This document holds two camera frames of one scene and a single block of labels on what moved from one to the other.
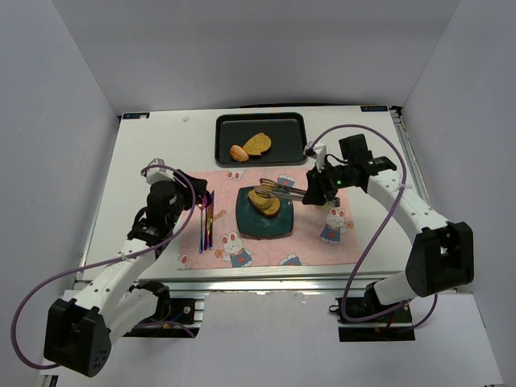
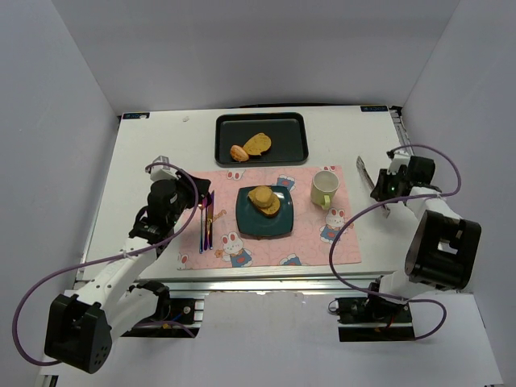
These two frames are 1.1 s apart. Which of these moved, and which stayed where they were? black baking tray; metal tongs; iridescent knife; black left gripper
Moved: metal tongs
Stayed: iridescent knife; black left gripper; black baking tray
